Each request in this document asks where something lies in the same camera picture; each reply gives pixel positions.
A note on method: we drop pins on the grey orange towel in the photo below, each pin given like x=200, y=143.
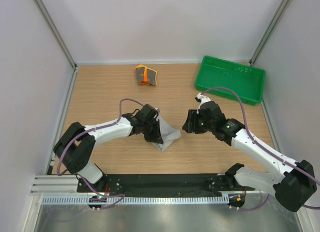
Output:
x=145, y=75

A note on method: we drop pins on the white slotted cable duct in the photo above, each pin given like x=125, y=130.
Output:
x=97, y=200

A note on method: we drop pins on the green plastic tray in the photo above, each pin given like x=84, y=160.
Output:
x=248, y=82

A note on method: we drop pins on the grey panda towel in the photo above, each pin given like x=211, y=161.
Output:
x=168, y=134

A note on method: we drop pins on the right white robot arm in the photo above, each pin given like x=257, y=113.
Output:
x=292, y=183

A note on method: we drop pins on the right aluminium frame post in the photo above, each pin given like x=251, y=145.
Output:
x=280, y=11

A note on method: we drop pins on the left aluminium frame post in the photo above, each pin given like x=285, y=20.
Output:
x=51, y=25

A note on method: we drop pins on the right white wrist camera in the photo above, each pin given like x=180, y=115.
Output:
x=201, y=99

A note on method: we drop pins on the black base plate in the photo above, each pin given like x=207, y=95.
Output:
x=167, y=185

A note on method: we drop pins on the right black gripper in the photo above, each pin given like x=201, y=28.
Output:
x=190, y=125

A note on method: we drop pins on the aluminium frame post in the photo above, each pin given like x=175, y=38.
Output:
x=51, y=25
x=280, y=11

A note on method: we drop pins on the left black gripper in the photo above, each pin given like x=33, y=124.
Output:
x=155, y=137

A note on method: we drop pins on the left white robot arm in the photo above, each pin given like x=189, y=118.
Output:
x=76, y=145

